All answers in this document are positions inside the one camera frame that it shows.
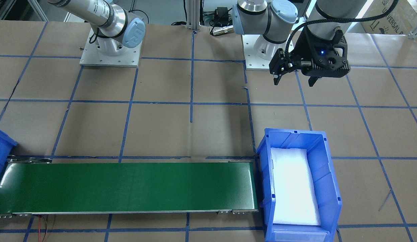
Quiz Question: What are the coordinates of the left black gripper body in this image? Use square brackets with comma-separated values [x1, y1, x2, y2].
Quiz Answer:
[287, 27, 350, 79]

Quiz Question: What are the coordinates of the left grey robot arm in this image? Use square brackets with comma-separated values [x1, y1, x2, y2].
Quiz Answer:
[231, 0, 366, 87]

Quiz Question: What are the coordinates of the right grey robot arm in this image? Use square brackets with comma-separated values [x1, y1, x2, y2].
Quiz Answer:
[48, 0, 146, 48]

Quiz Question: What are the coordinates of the black power adapter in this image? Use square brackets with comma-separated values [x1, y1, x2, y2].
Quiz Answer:
[214, 7, 231, 21]

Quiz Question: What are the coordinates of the cardboard box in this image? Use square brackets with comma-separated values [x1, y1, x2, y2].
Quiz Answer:
[361, 0, 417, 34]

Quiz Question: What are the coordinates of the white foam pad bin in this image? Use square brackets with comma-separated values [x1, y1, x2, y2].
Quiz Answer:
[271, 148, 321, 226]

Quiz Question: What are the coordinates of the green conveyor belt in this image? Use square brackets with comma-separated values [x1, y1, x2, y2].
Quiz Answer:
[0, 161, 258, 215]

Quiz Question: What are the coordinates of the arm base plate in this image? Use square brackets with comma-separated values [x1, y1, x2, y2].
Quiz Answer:
[79, 30, 142, 68]
[242, 31, 286, 71]

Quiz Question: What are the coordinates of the aluminium frame post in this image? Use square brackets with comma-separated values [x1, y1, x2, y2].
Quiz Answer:
[184, 0, 202, 32]

